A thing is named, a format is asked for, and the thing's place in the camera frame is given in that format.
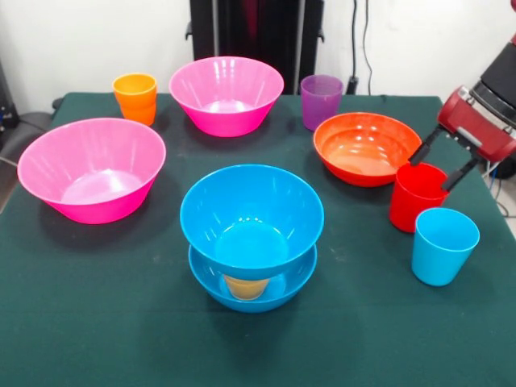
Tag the dark green table cloth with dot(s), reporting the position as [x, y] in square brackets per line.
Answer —
[363, 322]

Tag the black upright post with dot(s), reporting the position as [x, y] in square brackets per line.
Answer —
[250, 28]

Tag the light blue plastic cup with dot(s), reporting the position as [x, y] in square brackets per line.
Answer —
[443, 250]

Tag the blue plastic bowl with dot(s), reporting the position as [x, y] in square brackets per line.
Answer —
[225, 201]
[205, 282]

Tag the purple plastic cup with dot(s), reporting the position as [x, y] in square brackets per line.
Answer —
[320, 101]

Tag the orange plastic cup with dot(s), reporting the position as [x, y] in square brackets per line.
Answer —
[135, 101]

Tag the yellow plastic cup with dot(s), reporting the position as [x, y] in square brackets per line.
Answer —
[246, 288]

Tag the pink plastic bowl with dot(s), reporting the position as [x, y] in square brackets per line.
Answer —
[217, 88]
[60, 161]

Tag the red-orange plastic bowl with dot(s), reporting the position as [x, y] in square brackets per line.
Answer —
[367, 157]

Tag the red plastic cup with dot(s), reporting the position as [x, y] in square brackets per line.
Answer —
[411, 205]

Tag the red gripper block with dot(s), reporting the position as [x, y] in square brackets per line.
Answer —
[479, 129]

